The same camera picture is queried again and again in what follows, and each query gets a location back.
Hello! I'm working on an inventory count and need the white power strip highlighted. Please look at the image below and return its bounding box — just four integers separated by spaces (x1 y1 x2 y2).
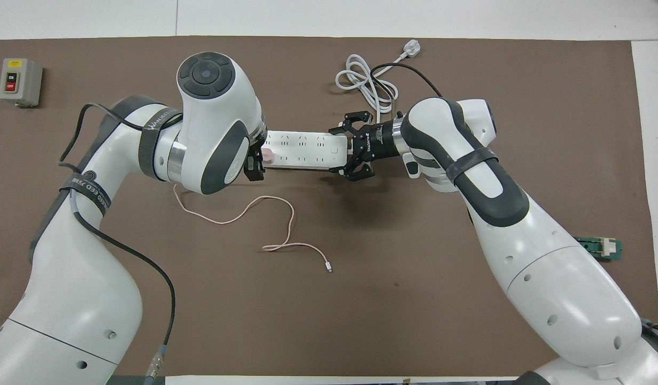
262 130 356 171

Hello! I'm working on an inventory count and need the brown table mat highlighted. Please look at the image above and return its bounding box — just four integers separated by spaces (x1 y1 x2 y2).
0 35 658 378

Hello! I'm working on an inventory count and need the green circuit board fixture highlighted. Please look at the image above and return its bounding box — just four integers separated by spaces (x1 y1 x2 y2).
574 236 623 262

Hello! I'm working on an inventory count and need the black printed strap left elbow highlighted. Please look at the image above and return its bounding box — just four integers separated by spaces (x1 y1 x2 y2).
60 170 112 215

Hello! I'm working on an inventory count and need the black printed strap left forearm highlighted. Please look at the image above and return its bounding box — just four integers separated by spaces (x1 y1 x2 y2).
138 109 173 183

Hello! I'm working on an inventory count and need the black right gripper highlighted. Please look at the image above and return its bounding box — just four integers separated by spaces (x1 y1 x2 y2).
329 111 400 182

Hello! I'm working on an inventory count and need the pink charging cable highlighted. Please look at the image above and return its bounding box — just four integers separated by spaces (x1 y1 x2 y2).
173 184 333 273

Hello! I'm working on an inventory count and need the white power strip cord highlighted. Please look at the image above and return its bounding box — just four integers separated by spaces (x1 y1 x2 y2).
335 52 409 122

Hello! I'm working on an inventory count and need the black strap right arm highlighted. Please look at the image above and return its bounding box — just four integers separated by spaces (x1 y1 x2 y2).
445 148 499 186

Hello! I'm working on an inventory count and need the grey on off switch box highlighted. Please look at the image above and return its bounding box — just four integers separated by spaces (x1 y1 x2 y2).
0 58 43 108

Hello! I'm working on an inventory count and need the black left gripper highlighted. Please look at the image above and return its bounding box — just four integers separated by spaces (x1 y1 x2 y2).
244 145 266 182

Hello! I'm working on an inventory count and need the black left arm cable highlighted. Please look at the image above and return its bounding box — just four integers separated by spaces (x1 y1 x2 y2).
58 103 182 381

